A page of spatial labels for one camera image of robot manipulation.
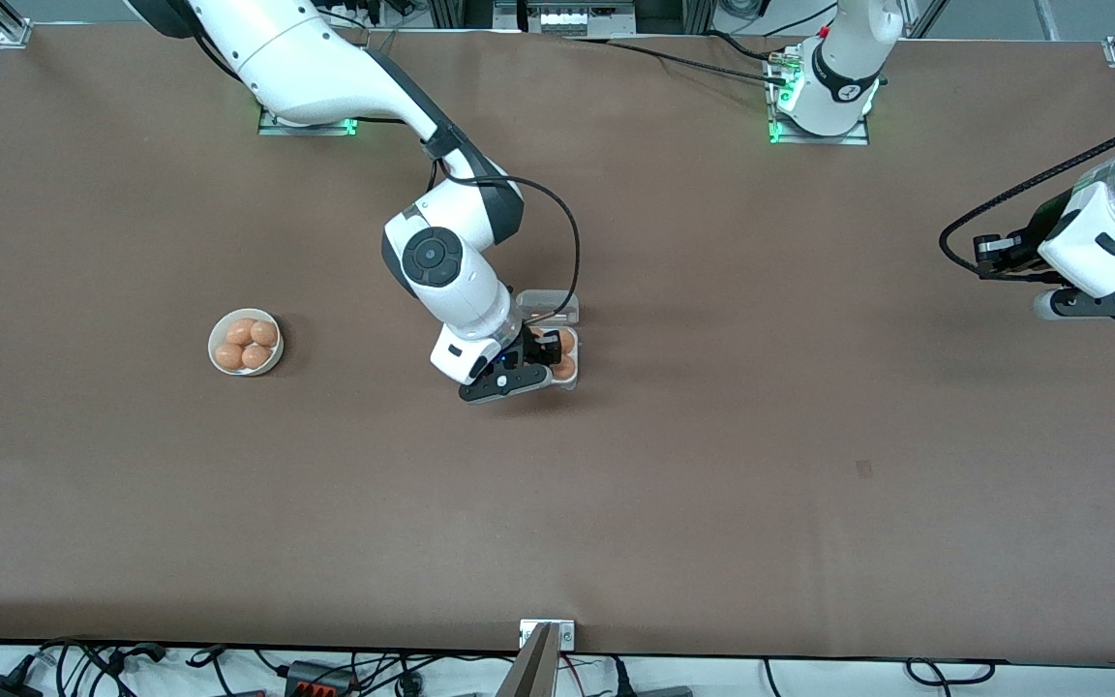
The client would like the clear plastic egg box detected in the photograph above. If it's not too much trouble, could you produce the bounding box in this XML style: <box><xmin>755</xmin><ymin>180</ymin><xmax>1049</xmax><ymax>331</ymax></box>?
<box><xmin>511</xmin><ymin>289</ymin><xmax>582</xmax><ymax>392</ymax></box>

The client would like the white round bowl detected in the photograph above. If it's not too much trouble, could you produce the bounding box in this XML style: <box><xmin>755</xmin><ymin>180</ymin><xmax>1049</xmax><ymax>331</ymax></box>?
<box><xmin>207</xmin><ymin>308</ymin><xmax>285</xmax><ymax>377</ymax></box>

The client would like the white power strip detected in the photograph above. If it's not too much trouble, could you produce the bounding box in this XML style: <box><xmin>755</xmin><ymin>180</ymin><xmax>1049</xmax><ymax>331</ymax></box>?
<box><xmin>524</xmin><ymin>5</ymin><xmax>636</xmax><ymax>36</ymax></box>

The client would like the orange black connector block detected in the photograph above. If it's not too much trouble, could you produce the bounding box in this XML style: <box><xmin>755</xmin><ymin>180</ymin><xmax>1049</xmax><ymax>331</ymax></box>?
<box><xmin>285</xmin><ymin>661</ymin><xmax>362</xmax><ymax>697</ymax></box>

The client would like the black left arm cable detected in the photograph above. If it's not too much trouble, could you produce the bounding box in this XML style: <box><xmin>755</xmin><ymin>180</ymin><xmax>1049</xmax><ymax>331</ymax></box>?
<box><xmin>939</xmin><ymin>108</ymin><xmax>1115</xmax><ymax>282</ymax></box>

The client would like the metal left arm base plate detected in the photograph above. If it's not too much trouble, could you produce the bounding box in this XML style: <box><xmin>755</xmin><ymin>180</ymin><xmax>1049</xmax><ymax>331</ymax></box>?
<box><xmin>766</xmin><ymin>44</ymin><xmax>871</xmax><ymax>146</ymax></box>

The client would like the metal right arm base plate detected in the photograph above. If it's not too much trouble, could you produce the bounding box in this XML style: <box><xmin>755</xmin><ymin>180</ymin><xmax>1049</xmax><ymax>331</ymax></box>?
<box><xmin>257</xmin><ymin>105</ymin><xmax>358</xmax><ymax>136</ymax></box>

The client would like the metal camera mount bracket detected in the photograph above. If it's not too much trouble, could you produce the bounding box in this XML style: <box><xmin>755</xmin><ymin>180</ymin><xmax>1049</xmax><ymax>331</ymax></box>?
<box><xmin>495</xmin><ymin>620</ymin><xmax>577</xmax><ymax>697</ymax></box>

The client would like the long black table cable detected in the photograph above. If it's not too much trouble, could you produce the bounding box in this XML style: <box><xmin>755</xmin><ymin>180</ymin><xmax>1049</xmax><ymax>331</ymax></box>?
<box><xmin>562</xmin><ymin>37</ymin><xmax>791</xmax><ymax>86</ymax></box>

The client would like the short black table cable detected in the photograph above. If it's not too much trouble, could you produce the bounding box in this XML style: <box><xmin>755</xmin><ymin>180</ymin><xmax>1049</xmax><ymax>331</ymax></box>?
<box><xmin>708</xmin><ymin>29</ymin><xmax>776</xmax><ymax>64</ymax></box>

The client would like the black looped floor cable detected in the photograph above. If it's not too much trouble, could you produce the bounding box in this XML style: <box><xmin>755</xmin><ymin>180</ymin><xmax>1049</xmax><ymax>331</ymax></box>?
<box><xmin>906</xmin><ymin>658</ymin><xmax>996</xmax><ymax>685</ymax></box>

